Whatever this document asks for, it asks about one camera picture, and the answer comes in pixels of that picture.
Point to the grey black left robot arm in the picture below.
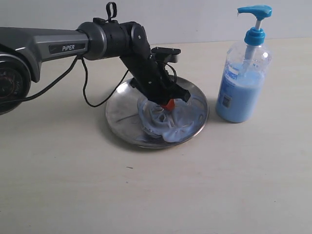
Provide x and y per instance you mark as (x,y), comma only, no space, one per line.
(23,50)

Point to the light blue soap gel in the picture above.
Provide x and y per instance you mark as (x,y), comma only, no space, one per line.
(176,125)

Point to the blue soap pump bottle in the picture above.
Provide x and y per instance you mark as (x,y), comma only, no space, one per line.
(246,66)

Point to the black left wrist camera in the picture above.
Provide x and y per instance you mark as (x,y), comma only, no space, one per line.
(165,54)

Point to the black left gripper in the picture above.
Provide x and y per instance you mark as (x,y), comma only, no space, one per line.
(152,80)

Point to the round steel plate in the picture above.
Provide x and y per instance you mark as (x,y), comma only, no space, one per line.
(123,120)

